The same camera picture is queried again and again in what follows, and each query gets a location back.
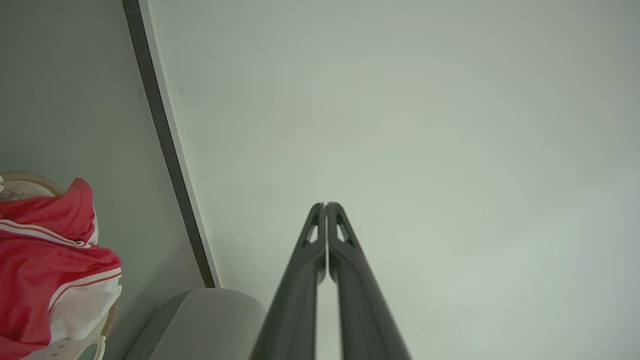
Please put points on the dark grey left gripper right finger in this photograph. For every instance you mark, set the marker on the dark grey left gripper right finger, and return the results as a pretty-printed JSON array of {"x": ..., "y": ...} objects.
[{"x": 365, "y": 310}]

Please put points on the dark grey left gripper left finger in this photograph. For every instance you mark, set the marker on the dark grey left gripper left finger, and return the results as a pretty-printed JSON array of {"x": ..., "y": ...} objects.
[{"x": 295, "y": 310}]

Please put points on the red garment with white stripes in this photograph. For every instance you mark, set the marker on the red garment with white stripes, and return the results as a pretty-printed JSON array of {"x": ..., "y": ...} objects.
[{"x": 35, "y": 270}]

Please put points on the cream laundry basket brown rim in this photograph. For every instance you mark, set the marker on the cream laundry basket brown rim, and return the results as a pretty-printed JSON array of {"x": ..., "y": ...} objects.
[{"x": 80, "y": 346}]

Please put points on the grey fabric sofa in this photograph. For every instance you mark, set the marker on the grey fabric sofa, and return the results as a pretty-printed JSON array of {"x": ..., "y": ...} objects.
[{"x": 210, "y": 325}]

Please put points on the dark grey baseboard strip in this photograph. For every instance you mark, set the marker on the dark grey baseboard strip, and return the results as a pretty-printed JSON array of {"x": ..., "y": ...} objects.
[{"x": 168, "y": 142}]

